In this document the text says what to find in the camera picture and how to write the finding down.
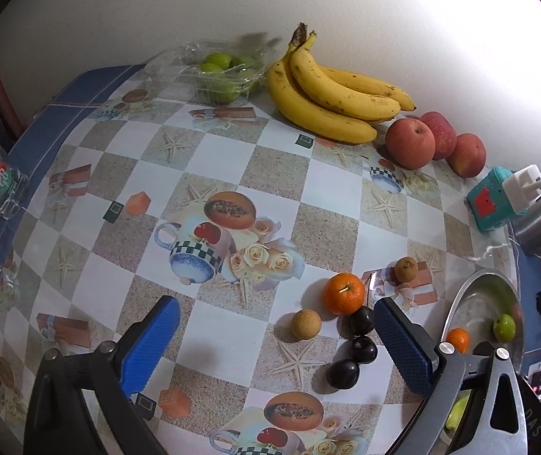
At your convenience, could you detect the small green jujube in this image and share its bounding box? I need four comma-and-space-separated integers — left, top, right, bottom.
493, 314, 516, 343

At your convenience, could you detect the metal bowl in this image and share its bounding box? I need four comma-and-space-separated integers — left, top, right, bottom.
438, 268, 527, 375

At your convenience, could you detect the checkered printed tablecloth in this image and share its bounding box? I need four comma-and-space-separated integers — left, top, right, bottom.
0, 85, 522, 455

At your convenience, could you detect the brown longan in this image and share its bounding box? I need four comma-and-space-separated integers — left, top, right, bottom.
291, 309, 322, 340
394, 256, 418, 282

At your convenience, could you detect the white charger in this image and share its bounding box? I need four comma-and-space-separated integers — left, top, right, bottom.
507, 163, 541, 214

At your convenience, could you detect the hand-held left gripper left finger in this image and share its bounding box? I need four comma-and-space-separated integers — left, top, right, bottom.
23, 295, 181, 455

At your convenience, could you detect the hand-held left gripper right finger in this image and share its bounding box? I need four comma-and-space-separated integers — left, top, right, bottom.
373, 297, 529, 455

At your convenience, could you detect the large green guava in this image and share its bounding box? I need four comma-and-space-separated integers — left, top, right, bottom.
445, 395, 470, 432

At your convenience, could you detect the clear plastic clamshell box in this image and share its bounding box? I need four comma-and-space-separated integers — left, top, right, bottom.
142, 40, 276, 105

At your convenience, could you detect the teal box with red mark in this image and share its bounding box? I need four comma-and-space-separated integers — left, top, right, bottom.
466, 167, 524, 233

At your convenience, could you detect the pile of green jujubes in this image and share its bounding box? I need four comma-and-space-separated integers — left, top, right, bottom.
195, 52, 264, 104

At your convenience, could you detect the orange mandarin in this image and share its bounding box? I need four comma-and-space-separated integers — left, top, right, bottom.
324, 272, 366, 316
446, 328, 471, 354

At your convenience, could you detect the red apple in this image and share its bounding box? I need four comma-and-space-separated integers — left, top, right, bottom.
419, 111, 457, 161
385, 118, 436, 170
447, 133, 487, 178

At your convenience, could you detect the dark cherry with long stem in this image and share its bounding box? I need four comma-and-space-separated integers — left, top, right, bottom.
341, 306, 375, 339

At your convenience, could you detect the yellow banana bunch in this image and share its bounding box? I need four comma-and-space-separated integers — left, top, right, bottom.
266, 23, 417, 145

